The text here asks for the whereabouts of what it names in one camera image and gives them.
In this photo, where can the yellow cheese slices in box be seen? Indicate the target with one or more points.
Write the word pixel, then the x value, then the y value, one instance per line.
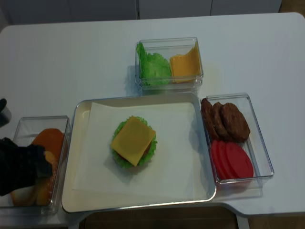
pixel 185 67

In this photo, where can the silver metal tray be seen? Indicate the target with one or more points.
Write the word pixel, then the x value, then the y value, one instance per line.
pixel 75 200

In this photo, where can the sesame bun top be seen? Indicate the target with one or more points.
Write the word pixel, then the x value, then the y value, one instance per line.
pixel 45 186

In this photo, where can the brown patty middle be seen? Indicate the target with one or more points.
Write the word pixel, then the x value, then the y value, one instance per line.
pixel 218 124

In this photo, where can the red tomato slice left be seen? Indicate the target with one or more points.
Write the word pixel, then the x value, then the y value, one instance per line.
pixel 216 161

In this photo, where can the green lettuce leaf in box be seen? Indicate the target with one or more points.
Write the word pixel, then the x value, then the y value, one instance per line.
pixel 154 68

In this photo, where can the white paper liner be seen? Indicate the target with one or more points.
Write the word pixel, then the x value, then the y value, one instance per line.
pixel 170 171

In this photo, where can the brown patty left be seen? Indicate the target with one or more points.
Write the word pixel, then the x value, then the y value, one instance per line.
pixel 207 113

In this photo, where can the red tomato slice right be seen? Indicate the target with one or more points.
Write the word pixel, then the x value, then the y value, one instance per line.
pixel 239 161

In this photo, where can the smooth orange bun bottom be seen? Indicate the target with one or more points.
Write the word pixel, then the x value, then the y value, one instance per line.
pixel 51 140

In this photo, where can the brown patty right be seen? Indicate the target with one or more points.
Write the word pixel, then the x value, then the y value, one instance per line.
pixel 234 122

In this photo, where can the red tomato slice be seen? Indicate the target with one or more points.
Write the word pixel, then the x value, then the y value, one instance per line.
pixel 216 161
pixel 239 161
pixel 225 172

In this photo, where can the red tomato slice middle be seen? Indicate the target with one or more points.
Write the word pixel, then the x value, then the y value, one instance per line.
pixel 225 172

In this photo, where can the clear box of buns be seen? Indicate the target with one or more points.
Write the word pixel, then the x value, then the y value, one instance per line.
pixel 27 130

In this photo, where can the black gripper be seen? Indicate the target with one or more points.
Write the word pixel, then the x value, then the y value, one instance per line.
pixel 21 166

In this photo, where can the clear box lettuce cheese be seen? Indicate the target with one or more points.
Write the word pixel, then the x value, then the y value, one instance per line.
pixel 168 48

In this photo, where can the clear box patties tomatoes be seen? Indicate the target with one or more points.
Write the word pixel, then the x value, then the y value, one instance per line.
pixel 254 146

